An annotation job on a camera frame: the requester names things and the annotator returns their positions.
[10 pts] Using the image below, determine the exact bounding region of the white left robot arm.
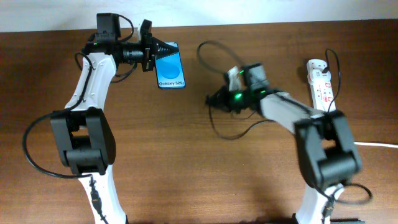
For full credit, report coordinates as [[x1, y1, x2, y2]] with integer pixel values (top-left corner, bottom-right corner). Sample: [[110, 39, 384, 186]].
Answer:
[[50, 13, 179, 223]]

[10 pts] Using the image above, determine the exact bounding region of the white charger plug adapter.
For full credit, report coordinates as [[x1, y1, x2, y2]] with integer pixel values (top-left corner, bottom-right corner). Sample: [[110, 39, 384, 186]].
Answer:
[[309, 67, 331, 83]]

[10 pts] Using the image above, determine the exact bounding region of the white power strip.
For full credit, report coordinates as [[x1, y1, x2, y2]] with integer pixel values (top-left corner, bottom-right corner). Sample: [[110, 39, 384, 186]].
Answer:
[[307, 59, 336, 112]]

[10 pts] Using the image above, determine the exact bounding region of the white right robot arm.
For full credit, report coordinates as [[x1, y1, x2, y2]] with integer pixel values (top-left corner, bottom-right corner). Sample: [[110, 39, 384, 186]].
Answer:
[[205, 63, 363, 223]]

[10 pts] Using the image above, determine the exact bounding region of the blue Galaxy smartphone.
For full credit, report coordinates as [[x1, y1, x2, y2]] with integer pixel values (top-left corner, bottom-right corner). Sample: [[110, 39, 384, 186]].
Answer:
[[155, 52, 186, 89]]

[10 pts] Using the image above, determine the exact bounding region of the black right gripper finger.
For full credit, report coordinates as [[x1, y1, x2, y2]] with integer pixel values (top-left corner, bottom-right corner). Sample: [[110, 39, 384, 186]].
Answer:
[[205, 95, 223, 109], [206, 86, 227, 100]]

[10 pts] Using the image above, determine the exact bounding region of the black charging cable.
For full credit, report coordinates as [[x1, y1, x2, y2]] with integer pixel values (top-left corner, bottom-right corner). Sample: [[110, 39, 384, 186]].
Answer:
[[205, 49, 342, 141]]

